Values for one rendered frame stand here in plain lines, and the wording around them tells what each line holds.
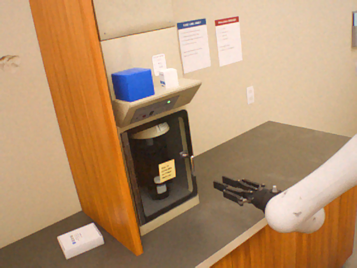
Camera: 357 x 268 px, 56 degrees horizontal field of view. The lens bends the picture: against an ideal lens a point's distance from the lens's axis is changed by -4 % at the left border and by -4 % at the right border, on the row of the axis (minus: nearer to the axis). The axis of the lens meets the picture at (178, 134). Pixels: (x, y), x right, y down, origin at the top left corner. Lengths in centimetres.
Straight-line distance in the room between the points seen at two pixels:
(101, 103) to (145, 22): 35
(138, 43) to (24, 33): 51
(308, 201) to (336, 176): 10
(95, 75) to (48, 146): 62
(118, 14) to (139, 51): 15
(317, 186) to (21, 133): 117
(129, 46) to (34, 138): 62
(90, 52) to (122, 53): 18
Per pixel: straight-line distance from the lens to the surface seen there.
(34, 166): 164
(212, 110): 215
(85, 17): 109
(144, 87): 117
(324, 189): 93
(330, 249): 227
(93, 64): 110
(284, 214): 97
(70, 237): 152
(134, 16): 127
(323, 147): 209
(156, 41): 132
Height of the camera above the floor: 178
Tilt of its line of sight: 20 degrees down
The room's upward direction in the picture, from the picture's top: 8 degrees counter-clockwise
